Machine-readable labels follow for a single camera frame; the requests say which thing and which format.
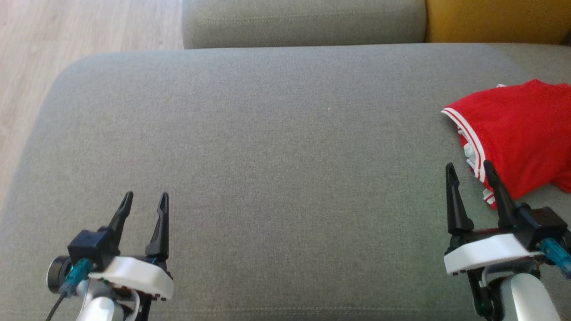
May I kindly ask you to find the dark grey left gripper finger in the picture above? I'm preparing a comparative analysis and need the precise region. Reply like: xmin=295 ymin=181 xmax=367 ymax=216
xmin=145 ymin=193 xmax=170 ymax=263
xmin=108 ymin=192 xmax=133 ymax=243

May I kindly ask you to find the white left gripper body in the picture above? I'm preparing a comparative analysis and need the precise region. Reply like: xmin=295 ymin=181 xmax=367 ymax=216
xmin=88 ymin=257 xmax=174 ymax=321

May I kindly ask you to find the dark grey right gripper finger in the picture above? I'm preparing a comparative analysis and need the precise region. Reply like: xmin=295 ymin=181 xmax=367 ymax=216
xmin=445 ymin=163 xmax=475 ymax=236
xmin=483 ymin=160 xmax=518 ymax=230

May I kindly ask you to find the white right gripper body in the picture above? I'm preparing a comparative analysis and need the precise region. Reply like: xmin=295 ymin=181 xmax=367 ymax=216
xmin=444 ymin=233 xmax=542 ymax=319

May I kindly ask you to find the red basketball jersey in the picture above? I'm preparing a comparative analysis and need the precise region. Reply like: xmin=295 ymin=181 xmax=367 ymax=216
xmin=442 ymin=79 xmax=571 ymax=209

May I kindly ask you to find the large grey sofa seat cushion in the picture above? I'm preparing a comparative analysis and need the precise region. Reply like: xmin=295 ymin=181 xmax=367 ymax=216
xmin=0 ymin=42 xmax=571 ymax=321

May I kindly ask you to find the large yellow sofa backrest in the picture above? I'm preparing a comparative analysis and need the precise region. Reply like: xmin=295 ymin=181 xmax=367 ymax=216
xmin=425 ymin=0 xmax=571 ymax=45

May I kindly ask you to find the medium grey sofa seat cushion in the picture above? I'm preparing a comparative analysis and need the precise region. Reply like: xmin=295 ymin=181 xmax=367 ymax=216
xmin=182 ymin=0 xmax=427 ymax=49

